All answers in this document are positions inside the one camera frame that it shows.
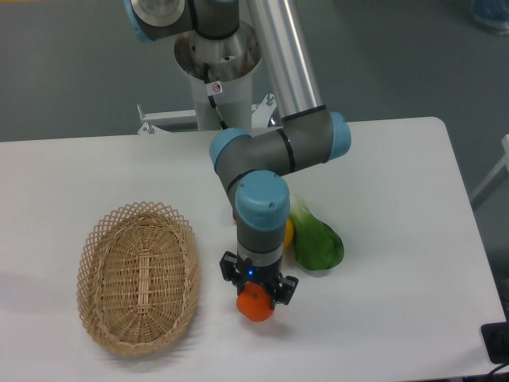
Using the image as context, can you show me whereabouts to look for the green bok choy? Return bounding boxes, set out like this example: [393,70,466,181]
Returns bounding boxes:
[289,194,344,271]

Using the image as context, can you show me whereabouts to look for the blue object in corner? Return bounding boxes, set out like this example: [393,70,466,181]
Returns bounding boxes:
[470,0,508,35]

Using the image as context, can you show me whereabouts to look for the black device at table edge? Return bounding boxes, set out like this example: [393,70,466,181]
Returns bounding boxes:
[480,322,508,364]

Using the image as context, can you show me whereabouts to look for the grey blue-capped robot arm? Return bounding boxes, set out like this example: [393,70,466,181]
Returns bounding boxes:
[124,1,351,306]

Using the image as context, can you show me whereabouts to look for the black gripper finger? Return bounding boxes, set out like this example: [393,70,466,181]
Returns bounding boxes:
[269,274,298,310]
[220,251,249,295]

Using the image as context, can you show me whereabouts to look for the white frame at right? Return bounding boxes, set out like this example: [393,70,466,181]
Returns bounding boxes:
[470,134,508,211]

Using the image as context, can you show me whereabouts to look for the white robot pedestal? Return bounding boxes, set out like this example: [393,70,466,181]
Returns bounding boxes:
[137,21,278,134]

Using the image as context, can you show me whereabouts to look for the woven wicker basket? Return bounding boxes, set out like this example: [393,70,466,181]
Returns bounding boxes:
[76,201,200,357]

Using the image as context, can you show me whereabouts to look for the orange fruit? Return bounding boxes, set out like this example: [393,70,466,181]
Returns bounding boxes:
[236,283,274,322]

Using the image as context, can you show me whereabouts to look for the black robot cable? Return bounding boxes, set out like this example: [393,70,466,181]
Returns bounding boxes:
[203,62,231,131]

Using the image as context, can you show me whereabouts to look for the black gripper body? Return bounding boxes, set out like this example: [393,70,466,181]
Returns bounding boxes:
[235,258,282,293]

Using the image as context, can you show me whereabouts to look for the yellow mango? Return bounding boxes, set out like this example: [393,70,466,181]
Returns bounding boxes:
[284,219,294,249]

